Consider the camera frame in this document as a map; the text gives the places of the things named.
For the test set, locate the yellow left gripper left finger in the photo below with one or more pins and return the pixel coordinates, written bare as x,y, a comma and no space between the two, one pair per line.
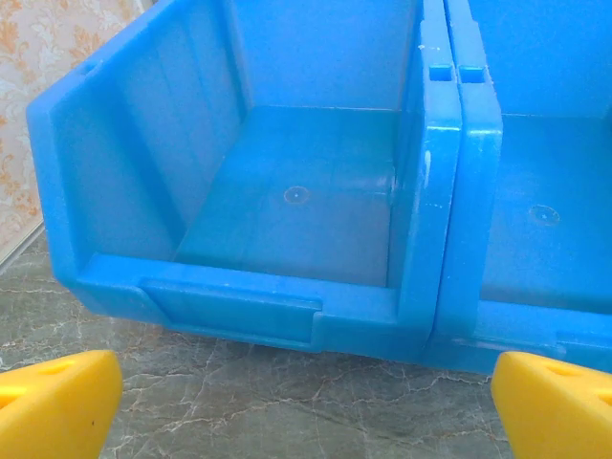
52,406

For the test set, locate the blue plastic storage bin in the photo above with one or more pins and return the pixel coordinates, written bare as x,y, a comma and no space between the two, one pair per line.
287,215
550,167

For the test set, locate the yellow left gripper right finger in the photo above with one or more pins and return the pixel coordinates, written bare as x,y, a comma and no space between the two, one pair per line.
554,416

